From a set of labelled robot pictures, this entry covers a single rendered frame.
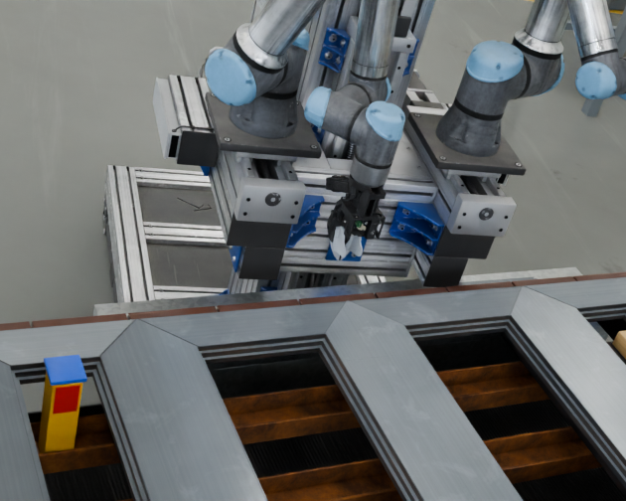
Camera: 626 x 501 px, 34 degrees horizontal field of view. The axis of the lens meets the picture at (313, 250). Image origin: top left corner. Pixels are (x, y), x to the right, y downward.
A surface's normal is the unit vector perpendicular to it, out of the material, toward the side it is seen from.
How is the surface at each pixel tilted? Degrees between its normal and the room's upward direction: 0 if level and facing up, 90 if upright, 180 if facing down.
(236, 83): 97
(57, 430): 90
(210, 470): 0
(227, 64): 97
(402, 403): 0
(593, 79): 90
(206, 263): 0
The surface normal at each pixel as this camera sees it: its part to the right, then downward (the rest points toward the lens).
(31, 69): 0.22, -0.80
